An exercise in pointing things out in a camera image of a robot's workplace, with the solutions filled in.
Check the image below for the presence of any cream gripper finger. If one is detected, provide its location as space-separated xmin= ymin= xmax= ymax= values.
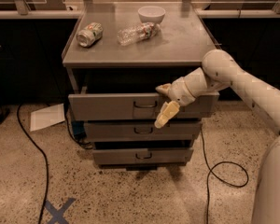
xmin=154 ymin=101 xmax=180 ymax=129
xmin=155 ymin=83 xmax=171 ymax=95

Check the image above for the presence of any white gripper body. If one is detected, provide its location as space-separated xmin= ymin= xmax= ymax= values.
xmin=168 ymin=77 xmax=195 ymax=106

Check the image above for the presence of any grey top drawer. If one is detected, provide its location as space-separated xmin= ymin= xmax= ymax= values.
xmin=68 ymin=92 xmax=219 ymax=121

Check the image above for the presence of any grey drawer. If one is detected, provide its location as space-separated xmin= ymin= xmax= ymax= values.
xmin=84 ymin=121 xmax=201 ymax=142
xmin=93 ymin=148 xmax=193 ymax=165
xmin=68 ymin=92 xmax=219 ymax=121

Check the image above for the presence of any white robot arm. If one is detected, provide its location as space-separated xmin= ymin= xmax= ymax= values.
xmin=155 ymin=49 xmax=280 ymax=224

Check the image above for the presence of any grey metal drawer cabinet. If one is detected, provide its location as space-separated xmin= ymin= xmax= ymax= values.
xmin=63 ymin=2 xmax=215 ymax=167

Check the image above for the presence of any grey bottom drawer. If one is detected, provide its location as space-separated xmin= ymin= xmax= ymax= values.
xmin=93 ymin=148 xmax=193 ymax=165

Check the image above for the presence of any grey middle drawer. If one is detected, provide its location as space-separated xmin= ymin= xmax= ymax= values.
xmin=84 ymin=121 xmax=201 ymax=142

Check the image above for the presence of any clear plastic bottle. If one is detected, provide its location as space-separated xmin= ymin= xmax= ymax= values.
xmin=118 ymin=22 xmax=161 ymax=46

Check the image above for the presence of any white bowl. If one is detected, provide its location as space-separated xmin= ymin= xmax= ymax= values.
xmin=138 ymin=6 xmax=166 ymax=24

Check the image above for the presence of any blue power box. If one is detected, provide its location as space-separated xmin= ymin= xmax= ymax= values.
xmin=71 ymin=120 xmax=86 ymax=140

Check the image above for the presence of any crushed soda can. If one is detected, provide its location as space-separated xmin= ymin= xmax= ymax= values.
xmin=77 ymin=22 xmax=104 ymax=48

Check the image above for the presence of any white paper sheet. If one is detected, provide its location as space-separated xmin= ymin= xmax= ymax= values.
xmin=30 ymin=104 xmax=65 ymax=132

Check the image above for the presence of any blue tape cross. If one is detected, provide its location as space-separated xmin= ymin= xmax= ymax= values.
xmin=45 ymin=198 xmax=76 ymax=224

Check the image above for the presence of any black cable right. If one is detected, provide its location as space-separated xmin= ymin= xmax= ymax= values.
xmin=200 ymin=128 xmax=250 ymax=224

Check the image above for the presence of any black cable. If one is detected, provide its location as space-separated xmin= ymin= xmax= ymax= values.
xmin=16 ymin=103 xmax=50 ymax=224
xmin=200 ymin=128 xmax=250 ymax=224

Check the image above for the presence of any black cable left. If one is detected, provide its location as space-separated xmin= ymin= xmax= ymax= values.
xmin=16 ymin=103 xmax=50 ymax=224

